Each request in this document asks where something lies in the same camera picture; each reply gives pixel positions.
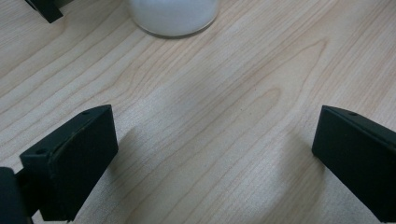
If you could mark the black metal rack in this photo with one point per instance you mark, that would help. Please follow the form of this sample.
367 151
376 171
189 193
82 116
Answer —
46 9

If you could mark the glass jar of white granules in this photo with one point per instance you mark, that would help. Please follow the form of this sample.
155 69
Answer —
174 15

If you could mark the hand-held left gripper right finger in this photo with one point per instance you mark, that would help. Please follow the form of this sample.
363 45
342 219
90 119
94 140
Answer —
358 155

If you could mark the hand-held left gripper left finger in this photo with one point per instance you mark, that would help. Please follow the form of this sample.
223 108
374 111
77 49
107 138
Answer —
71 161

